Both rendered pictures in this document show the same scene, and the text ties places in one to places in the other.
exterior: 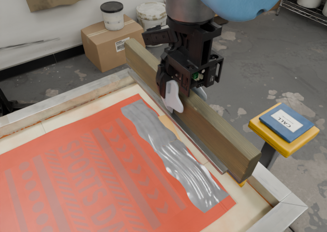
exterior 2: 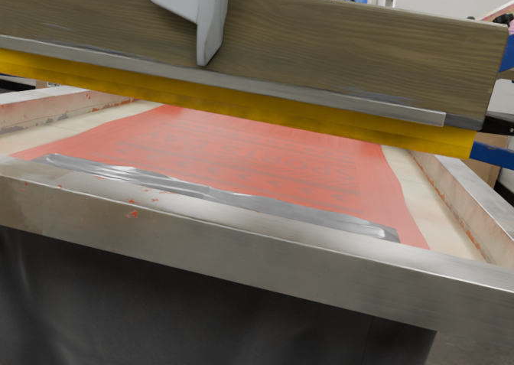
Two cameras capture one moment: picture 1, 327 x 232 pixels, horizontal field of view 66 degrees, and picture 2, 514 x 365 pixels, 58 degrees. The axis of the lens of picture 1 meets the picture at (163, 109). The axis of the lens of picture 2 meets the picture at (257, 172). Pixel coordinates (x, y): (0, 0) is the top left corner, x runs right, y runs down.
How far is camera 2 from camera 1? 0.81 m
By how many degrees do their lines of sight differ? 104
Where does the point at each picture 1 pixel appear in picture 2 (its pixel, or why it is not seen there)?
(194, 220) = (62, 148)
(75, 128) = (384, 189)
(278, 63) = not seen: outside the picture
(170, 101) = not seen: hidden behind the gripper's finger
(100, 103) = (437, 225)
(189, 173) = (112, 169)
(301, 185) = not seen: outside the picture
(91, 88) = (484, 200)
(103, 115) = (390, 211)
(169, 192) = (131, 161)
